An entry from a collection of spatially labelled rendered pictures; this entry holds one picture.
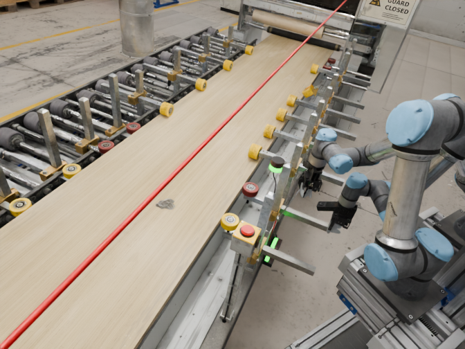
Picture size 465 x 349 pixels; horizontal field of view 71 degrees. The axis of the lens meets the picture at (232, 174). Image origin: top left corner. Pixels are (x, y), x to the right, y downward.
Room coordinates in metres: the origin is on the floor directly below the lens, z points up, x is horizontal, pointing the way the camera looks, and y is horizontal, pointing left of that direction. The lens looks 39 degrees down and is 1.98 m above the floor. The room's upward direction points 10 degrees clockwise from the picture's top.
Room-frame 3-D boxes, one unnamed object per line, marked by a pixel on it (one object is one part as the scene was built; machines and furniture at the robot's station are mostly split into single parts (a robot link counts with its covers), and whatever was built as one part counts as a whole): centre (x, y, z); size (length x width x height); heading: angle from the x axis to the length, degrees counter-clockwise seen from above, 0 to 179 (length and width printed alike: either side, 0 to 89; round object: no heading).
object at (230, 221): (1.00, -0.02, 0.85); 0.08 x 0.08 x 0.11
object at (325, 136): (1.13, -0.34, 1.29); 0.09 x 0.08 x 0.11; 23
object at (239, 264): (0.66, -0.07, 0.93); 0.05 x 0.05 x 0.45; 72
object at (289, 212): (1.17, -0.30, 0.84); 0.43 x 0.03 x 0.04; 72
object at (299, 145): (1.39, -0.31, 0.87); 0.04 x 0.04 x 0.48; 72
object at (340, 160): (1.04, -0.40, 1.29); 0.11 x 0.11 x 0.08; 23
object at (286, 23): (3.80, -0.51, 1.05); 1.43 x 0.12 x 0.12; 72
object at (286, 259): (0.94, -0.21, 0.81); 0.44 x 0.03 x 0.04; 72
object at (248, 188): (1.24, -0.10, 0.85); 0.08 x 0.08 x 0.11
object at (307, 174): (1.12, -0.34, 1.13); 0.09 x 0.08 x 0.12; 2
